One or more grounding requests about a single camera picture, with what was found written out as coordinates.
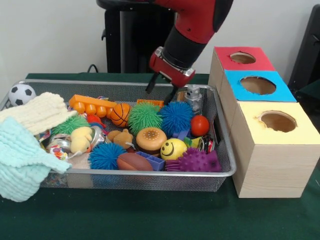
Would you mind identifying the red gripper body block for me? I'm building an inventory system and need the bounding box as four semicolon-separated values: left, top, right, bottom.
149;47;196;88

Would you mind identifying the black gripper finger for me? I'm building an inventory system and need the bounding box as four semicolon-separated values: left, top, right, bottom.
163;84;180;105
145;72;159;95

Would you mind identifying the cream knitted cloth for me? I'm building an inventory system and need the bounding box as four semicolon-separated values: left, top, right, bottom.
0;91;78;136

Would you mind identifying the mint green cloth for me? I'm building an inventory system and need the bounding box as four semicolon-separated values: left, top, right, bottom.
0;116;73;203

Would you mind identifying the wooden box with three holes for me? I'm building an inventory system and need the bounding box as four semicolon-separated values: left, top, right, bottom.
208;46;320;199

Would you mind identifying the blue rubber koosh ball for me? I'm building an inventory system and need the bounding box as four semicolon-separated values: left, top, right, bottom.
158;101;195;132

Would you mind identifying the green rubber koosh ball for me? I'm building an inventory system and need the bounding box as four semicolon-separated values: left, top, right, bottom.
127;102;164;136

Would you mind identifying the orange toy basketball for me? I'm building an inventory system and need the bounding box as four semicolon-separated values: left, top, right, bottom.
109;103;132;128

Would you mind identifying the tan toy burger bun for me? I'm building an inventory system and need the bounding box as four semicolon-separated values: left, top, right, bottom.
136;127;168;152

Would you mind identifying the yellow ball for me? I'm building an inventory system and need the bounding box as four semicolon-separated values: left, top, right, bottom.
159;138;188;161

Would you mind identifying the orange plastic bubble tray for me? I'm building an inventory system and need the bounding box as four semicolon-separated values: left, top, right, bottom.
68;94;118;118

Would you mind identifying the purple spiky ball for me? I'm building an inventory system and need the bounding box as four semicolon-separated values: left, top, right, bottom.
164;147;223;173

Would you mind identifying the dark green table cloth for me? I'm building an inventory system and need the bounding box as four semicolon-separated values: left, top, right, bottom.
0;72;320;240
287;79;320;118

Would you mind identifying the small soccer ball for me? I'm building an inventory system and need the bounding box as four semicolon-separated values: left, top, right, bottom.
8;84;37;107

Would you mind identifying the black stand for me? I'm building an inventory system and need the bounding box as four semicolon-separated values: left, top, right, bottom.
287;3;320;88

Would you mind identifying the wire mesh bin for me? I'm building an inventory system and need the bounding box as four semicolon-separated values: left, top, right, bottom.
0;79;237;193

